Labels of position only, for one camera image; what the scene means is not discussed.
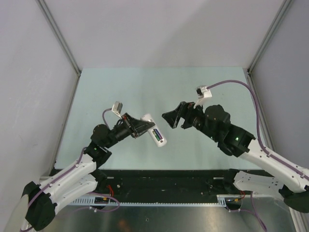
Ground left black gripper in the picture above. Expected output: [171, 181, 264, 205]
[104, 113, 155, 148]

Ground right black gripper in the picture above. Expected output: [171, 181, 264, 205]
[161, 100, 219, 141]

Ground white remote control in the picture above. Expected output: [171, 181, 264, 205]
[140, 114, 167, 147]

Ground green AAA battery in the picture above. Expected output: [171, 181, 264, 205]
[153, 129, 161, 141]

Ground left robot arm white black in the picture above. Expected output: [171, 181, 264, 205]
[23, 113, 156, 231]

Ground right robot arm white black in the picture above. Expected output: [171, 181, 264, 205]
[162, 101, 309, 213]

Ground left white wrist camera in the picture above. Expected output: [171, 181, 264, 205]
[112, 101, 123, 118]

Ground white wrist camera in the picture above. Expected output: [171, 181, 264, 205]
[112, 101, 123, 118]
[194, 86, 212, 108]

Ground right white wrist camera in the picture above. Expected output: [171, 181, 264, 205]
[194, 86, 212, 108]

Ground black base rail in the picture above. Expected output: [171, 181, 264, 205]
[95, 169, 249, 203]

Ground grey slotted cable duct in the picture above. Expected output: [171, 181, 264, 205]
[69, 195, 244, 207]

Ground right aluminium frame post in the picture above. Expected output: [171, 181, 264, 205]
[247, 0, 294, 75]

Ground aluminium frame post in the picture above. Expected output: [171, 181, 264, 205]
[247, 0, 294, 75]
[36, 0, 82, 75]

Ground left aluminium frame post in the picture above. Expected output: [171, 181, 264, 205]
[36, 0, 82, 75]

